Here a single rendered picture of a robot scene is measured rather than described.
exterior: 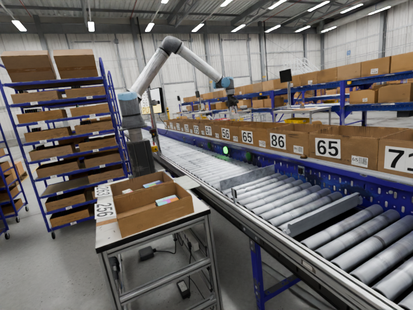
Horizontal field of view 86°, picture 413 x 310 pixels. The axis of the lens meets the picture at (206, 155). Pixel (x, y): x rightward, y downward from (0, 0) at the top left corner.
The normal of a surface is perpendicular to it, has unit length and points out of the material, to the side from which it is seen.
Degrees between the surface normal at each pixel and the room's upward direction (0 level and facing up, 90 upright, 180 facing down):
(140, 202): 88
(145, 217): 91
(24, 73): 118
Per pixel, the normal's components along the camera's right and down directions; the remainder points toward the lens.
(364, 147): -0.88, 0.22
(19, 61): 0.44, 0.59
